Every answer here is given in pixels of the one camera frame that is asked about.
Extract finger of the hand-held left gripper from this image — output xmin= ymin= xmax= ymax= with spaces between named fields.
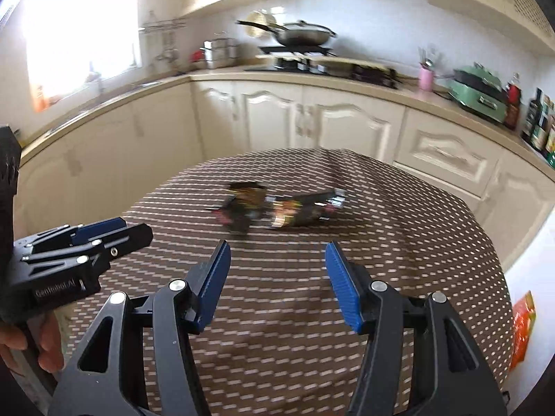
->
xmin=71 ymin=217 xmax=129 ymax=244
xmin=93 ymin=223 xmax=154 ymax=270

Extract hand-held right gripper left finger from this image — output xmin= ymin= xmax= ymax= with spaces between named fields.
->
xmin=48 ymin=239 xmax=232 ymax=416

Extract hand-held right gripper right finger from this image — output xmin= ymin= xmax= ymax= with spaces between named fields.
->
xmin=325 ymin=242 xmax=508 ymax=416

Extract dark long snack wrapper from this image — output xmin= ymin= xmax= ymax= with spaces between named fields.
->
xmin=266 ymin=188 xmax=348 ymax=229

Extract person's left hand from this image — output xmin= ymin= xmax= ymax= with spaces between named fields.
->
xmin=0 ymin=313 xmax=66 ymax=373

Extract brown dotted tablecloth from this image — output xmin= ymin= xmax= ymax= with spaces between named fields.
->
xmin=56 ymin=147 xmax=514 ymax=416

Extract cream kitchen base cabinets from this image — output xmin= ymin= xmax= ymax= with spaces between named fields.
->
xmin=17 ymin=76 xmax=555 ymax=269

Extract orange snack bag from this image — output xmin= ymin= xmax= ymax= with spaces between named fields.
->
xmin=508 ymin=291 xmax=537 ymax=371

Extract bright kitchen window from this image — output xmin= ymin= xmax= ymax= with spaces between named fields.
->
xmin=26 ymin=0 xmax=142 ymax=109

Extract steel seasoning containers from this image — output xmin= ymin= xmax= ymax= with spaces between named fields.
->
xmin=203 ymin=38 xmax=239 ymax=69

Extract black gas stove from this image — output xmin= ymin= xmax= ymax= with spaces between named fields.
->
xmin=244 ymin=44 xmax=400 ymax=91

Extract pink utensil holder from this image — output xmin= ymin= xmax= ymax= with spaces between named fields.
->
xmin=418 ymin=64 xmax=437 ymax=93

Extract green electric cooker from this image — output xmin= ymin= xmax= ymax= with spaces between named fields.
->
xmin=446 ymin=65 xmax=510 ymax=124

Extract kitchen utensils in holder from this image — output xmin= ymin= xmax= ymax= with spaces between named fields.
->
xmin=417 ymin=45 xmax=439 ymax=70

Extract red capped sauce bottle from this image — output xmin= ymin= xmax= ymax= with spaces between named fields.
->
xmin=504 ymin=73 xmax=523 ymax=131

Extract pale round plate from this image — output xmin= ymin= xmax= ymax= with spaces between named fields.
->
xmin=245 ymin=10 xmax=278 ymax=38

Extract dark green glass bottle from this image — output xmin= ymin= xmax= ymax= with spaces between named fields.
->
xmin=521 ymin=88 xmax=545 ymax=141

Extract steel wok with lid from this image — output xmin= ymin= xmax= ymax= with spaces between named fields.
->
xmin=236 ymin=19 xmax=338 ymax=48

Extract metal wall rack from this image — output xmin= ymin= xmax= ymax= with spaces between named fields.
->
xmin=139 ymin=18 xmax=188 ymax=72

